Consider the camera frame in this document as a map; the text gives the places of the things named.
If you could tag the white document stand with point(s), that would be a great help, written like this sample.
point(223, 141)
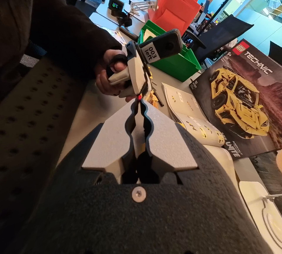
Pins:
point(253, 203)

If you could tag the open instruction booklet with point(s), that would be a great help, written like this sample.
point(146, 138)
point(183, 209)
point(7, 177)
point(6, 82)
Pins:
point(185, 104)

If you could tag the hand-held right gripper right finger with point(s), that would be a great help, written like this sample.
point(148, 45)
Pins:
point(171, 146)

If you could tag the pile of yellow brick parts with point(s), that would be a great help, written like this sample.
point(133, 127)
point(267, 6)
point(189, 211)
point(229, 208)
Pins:
point(154, 98)

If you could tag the orange carry bag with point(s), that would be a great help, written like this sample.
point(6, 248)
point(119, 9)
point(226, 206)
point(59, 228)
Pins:
point(174, 5)

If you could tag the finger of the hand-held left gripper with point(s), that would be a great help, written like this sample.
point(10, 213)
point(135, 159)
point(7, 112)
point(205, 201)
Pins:
point(138, 73)

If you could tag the grey desk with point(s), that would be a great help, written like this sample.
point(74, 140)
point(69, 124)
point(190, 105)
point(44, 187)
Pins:
point(94, 108)

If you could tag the toy car set box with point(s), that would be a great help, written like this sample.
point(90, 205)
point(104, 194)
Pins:
point(242, 108)

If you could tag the black office chair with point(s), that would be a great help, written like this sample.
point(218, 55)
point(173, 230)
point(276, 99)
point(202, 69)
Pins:
point(222, 36)

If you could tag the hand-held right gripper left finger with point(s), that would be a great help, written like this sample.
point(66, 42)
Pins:
point(110, 146)

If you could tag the green storage bin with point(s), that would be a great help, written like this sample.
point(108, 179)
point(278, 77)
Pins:
point(176, 67)

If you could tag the small black display device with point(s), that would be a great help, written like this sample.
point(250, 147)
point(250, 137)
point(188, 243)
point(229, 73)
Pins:
point(115, 5)

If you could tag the person's left hand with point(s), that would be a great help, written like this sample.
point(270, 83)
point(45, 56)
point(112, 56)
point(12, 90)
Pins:
point(103, 82)

